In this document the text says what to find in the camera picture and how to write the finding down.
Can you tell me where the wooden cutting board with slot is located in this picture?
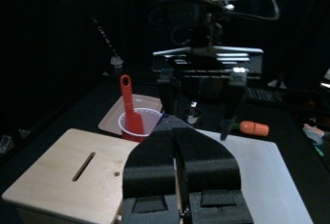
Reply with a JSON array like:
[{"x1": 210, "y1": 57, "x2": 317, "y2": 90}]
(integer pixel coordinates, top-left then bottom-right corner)
[{"x1": 1, "y1": 127, "x2": 140, "y2": 224}]

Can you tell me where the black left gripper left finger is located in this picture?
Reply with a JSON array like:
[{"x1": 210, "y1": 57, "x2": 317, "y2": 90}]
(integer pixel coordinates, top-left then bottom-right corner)
[{"x1": 122, "y1": 128, "x2": 180, "y2": 224}]

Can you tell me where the orange toy food piece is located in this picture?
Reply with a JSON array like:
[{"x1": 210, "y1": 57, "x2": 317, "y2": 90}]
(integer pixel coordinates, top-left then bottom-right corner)
[{"x1": 238, "y1": 120, "x2": 271, "y2": 137}]

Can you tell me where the white flat plate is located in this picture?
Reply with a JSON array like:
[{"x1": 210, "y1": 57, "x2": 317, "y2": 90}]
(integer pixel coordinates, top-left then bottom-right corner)
[{"x1": 194, "y1": 128, "x2": 315, "y2": 224}]

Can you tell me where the thin metal rod with clamp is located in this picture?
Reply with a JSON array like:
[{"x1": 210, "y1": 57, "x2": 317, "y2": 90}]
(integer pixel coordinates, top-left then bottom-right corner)
[{"x1": 91, "y1": 16, "x2": 126, "y2": 70}]

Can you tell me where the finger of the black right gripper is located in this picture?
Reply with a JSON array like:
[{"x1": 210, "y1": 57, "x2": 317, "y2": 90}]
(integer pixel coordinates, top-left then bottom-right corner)
[
  {"x1": 219, "y1": 67, "x2": 248, "y2": 141},
  {"x1": 156, "y1": 67, "x2": 178, "y2": 117}
]

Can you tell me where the red toy knife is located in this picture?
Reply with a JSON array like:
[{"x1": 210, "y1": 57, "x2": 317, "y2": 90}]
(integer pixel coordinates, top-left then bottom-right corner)
[{"x1": 119, "y1": 74, "x2": 146, "y2": 135}]

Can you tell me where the colourful background clutter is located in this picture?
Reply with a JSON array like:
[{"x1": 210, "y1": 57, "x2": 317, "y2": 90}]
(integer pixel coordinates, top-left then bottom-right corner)
[{"x1": 295, "y1": 68, "x2": 330, "y2": 158}]

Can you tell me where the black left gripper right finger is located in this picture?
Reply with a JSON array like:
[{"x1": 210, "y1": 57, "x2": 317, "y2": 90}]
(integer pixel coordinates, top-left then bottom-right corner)
[{"x1": 172, "y1": 126, "x2": 255, "y2": 224}]

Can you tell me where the pink plastic tray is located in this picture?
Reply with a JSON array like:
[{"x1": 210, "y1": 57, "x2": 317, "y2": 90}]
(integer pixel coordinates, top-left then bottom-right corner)
[{"x1": 96, "y1": 94, "x2": 164, "y2": 136}]

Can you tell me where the red plastic cup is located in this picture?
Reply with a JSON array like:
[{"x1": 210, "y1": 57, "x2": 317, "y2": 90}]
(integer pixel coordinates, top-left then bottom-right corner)
[{"x1": 118, "y1": 107, "x2": 164, "y2": 143}]

